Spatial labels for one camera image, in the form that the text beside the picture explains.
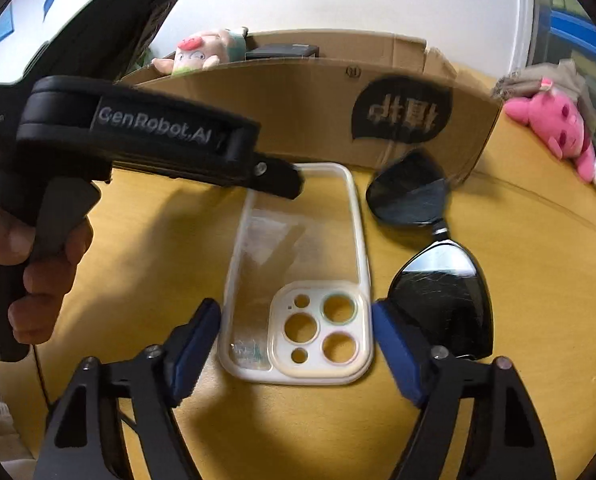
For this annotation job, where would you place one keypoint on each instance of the cardboard box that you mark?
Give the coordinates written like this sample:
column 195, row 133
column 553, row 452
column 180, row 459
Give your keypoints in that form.
column 303, row 110

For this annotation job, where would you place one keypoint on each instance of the black product box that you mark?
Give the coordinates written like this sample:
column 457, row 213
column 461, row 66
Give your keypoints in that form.
column 283, row 51

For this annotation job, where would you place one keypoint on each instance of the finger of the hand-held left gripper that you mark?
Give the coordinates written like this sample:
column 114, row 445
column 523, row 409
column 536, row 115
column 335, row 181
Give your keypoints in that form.
column 278, row 177

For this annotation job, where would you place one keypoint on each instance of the clear cream phone case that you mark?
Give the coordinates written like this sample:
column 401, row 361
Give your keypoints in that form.
column 273, row 240

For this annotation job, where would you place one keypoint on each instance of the bright pink plush toy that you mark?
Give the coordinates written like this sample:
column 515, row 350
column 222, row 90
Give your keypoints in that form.
column 553, row 115

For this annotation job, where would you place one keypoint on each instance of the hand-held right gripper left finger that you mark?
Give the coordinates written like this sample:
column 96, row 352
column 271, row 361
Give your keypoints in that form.
column 193, row 355

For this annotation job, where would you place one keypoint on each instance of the crumpled grey cloth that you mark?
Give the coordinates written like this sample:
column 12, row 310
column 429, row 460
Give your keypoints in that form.
column 520, row 77

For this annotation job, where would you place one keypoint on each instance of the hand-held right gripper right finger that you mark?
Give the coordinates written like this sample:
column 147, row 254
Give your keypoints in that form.
column 395, row 350

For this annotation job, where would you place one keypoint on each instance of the pink pig plush toy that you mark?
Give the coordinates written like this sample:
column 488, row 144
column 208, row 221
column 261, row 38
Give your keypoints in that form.
column 198, row 52

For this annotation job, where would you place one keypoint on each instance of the glass door with blue stripe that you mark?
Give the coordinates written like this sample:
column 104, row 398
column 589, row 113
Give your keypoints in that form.
column 573, row 25

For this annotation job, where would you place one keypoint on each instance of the black sunglasses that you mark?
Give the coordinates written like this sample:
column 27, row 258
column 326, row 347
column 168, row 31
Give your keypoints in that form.
column 443, row 295

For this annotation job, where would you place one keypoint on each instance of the person's left hand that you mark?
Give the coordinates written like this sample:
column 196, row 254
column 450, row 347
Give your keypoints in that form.
column 43, row 280

